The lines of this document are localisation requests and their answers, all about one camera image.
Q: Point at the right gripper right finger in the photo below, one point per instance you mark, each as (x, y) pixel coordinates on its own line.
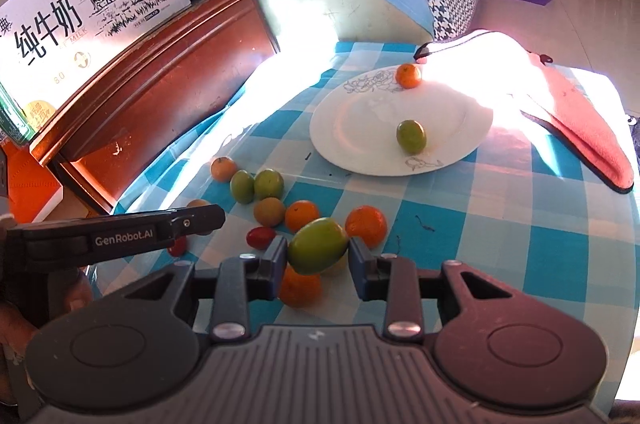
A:
(394, 280)

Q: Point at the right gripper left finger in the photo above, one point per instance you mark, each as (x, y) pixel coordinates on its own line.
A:
(242, 279)

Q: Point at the red cherry tomato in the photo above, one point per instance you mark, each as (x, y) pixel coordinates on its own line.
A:
(179, 248)
(259, 238)

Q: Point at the orange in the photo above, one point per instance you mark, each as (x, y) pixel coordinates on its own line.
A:
(408, 76)
(298, 290)

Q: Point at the big orange tangerine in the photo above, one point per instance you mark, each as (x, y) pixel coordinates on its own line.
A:
(367, 223)

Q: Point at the yellow-orange fruit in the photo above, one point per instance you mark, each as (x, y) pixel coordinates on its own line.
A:
(269, 212)

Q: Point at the green fruit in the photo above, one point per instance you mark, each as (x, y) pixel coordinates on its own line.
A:
(268, 183)
(242, 187)
(411, 137)
(317, 246)

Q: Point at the brownish small fruit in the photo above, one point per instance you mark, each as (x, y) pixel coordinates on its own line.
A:
(197, 203)

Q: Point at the large orange tangerine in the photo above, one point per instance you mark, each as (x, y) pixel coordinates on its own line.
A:
(223, 169)

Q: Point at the orange box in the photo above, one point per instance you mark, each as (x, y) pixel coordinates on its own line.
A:
(34, 192)

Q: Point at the wooden sofa backrest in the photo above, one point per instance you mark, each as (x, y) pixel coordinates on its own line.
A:
(170, 80)

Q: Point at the green fruit on plate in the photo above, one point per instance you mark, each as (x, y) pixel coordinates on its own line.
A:
(411, 137)

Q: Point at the blue checkered tablecloth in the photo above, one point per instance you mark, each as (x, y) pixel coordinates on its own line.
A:
(522, 208)

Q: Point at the white patterned plate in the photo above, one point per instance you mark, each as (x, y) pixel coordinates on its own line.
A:
(354, 127)

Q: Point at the orange on plate top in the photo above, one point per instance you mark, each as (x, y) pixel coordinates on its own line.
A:
(408, 76)

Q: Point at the white milk carton box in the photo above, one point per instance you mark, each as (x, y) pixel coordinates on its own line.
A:
(51, 48)

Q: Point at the red fleece cloth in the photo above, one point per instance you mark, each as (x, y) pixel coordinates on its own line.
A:
(544, 95)

